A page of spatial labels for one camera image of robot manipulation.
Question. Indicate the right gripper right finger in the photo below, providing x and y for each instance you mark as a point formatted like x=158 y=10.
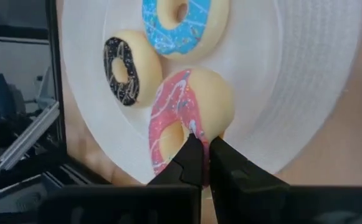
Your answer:
x=233 y=171

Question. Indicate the large chocolate-glazed donut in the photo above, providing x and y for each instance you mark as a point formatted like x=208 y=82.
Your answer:
x=121 y=53

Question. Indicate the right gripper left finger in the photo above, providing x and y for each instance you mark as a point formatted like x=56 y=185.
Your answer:
x=187 y=168

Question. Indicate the large pink-glazed donut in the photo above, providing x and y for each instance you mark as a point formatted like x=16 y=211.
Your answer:
x=174 y=105

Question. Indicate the silver aluminium extrusion bar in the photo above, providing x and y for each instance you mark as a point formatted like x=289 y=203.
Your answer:
x=28 y=137

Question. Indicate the white woven round placemat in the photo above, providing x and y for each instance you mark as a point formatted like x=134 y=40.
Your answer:
x=317 y=62

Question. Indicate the white round plate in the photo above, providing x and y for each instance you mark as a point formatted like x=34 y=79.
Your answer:
x=255 y=77

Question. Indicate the large blue-glazed donut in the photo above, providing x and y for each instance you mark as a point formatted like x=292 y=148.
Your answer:
x=183 y=34

